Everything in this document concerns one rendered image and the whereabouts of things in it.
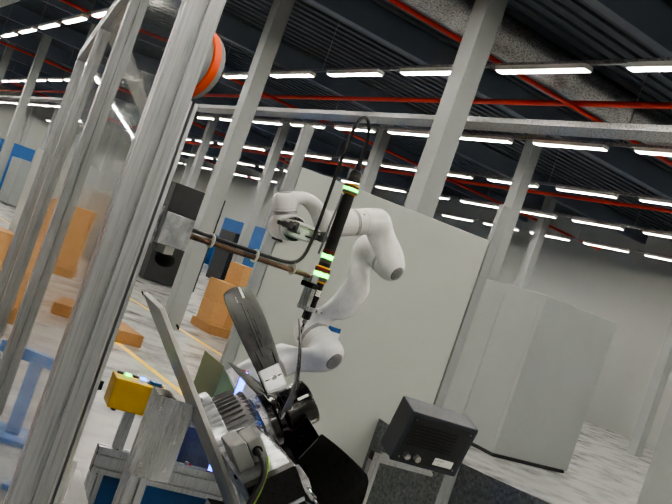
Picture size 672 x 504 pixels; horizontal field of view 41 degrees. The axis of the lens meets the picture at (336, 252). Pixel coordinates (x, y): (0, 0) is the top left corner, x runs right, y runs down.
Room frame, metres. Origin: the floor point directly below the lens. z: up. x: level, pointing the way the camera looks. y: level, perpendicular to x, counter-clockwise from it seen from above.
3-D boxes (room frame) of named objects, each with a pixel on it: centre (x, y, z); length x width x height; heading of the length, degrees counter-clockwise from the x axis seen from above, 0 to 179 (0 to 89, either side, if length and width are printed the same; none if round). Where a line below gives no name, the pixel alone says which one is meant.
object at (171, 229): (1.92, 0.37, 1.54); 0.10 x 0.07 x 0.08; 146
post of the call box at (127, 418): (2.67, 0.42, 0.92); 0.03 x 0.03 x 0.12; 21
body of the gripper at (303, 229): (2.72, 0.13, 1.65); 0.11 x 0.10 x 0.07; 21
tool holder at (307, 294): (2.44, 0.02, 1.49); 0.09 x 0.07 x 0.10; 146
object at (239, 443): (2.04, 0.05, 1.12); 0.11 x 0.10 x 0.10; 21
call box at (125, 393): (2.67, 0.42, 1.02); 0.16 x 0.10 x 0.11; 111
